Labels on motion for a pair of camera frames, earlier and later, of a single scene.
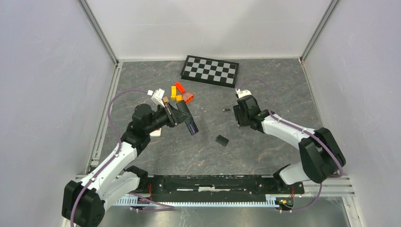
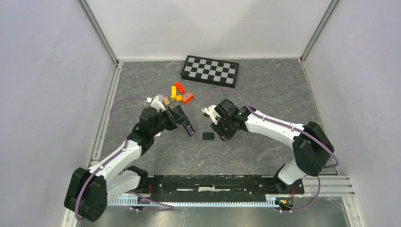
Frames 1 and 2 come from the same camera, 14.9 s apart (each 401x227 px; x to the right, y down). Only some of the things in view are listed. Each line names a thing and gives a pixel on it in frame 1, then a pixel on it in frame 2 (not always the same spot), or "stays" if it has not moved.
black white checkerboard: x=210 y=71 stays
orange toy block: x=187 y=97 stays
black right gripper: x=238 y=113 -> x=225 y=136
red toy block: x=179 y=87 stays
